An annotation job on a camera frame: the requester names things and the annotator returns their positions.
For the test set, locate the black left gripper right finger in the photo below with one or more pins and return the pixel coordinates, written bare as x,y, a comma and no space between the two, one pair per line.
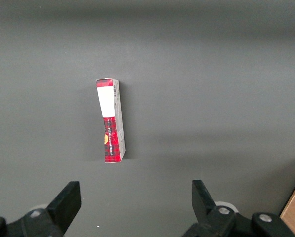
204,205

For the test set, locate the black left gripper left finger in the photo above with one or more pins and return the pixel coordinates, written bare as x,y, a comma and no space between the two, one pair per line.
63,205

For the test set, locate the red tartan cardboard box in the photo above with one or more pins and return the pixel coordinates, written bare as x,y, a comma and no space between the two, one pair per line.
111,138

